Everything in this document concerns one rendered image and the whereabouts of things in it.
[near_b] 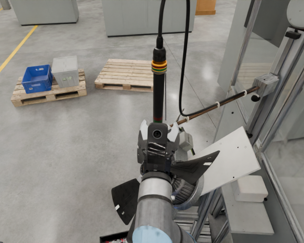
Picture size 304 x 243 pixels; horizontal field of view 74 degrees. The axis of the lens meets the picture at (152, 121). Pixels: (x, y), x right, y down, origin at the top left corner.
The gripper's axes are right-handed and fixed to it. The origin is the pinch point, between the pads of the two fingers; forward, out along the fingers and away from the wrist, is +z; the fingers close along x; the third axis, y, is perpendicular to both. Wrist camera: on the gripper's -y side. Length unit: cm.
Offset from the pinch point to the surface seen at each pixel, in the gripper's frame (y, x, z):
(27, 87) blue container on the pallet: 144, -224, 227
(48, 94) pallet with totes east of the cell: 156, -192, 227
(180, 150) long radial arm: 56, 14, 36
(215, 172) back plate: 46, 30, 15
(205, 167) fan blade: 24.5, 18.5, 2.2
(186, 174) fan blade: 28.0, 11.5, 0.7
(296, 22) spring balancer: -16, 54, 48
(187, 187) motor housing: 53, 16, 10
